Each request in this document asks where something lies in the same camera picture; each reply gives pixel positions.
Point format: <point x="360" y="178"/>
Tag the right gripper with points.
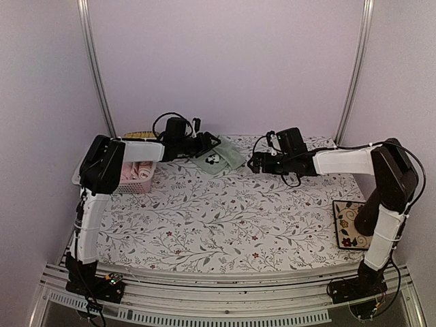
<point x="268" y="167"/>

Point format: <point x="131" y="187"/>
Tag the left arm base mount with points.
<point x="109" y="288"/>

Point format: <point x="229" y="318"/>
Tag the woven straw brush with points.
<point x="140" y="134"/>

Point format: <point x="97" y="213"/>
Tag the metal front rail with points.
<point x="289" y="298"/>

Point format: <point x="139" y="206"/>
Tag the right metal frame post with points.
<point x="363" y="40"/>

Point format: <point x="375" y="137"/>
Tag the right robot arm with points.
<point x="384" y="214"/>

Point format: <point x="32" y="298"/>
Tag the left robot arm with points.
<point x="89" y="211"/>

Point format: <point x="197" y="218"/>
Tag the dark cylinder roll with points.
<point x="367" y="216"/>

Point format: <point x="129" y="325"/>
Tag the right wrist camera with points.
<point x="289" y="141"/>

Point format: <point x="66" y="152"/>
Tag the metal frame post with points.
<point x="363" y="40"/>
<point x="89" y="42"/>

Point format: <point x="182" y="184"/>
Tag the orange patterned towel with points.
<point x="141" y="170"/>

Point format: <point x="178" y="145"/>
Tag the white plastic basket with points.
<point x="133" y="180"/>

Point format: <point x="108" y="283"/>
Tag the pink rolled towel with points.
<point x="128" y="171"/>

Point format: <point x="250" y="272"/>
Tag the green towel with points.
<point x="224" y="155"/>

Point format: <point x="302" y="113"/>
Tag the floral tablecloth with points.
<point x="230" y="222"/>

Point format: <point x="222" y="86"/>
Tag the floral ceramic tray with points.
<point x="348" y="237"/>

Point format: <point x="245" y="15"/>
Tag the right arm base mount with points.
<point x="356" y="288"/>

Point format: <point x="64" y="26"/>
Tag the left metal frame post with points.
<point x="89" y="42"/>

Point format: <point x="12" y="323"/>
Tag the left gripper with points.
<point x="210" y="146"/>

